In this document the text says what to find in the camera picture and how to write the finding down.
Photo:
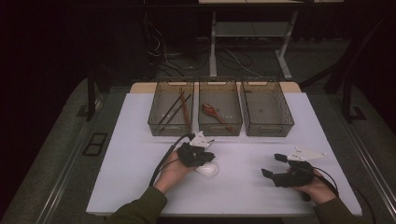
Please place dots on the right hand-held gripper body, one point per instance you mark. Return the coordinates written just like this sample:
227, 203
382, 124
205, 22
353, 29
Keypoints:
295, 177

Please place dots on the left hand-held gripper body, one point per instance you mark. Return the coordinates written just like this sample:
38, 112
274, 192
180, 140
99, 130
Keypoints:
191, 154

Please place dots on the white ceramic spoon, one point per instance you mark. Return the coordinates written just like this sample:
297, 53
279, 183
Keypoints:
209, 170

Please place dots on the black chopstick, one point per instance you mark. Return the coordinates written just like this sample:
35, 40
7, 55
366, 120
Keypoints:
169, 110
178, 109

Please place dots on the brown wooden spoon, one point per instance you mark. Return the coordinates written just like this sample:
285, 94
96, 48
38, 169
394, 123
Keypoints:
208, 108

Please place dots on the smoky clear plastic bin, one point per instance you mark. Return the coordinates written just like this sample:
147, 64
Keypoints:
266, 107
162, 102
224, 102

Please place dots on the person's right hand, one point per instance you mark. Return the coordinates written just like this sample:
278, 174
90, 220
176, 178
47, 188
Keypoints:
320, 191

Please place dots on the person's left hand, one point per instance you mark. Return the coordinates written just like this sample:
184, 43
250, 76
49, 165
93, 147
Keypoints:
172, 177

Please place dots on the grey metal desk frame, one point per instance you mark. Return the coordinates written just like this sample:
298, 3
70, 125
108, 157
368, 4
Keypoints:
249, 29

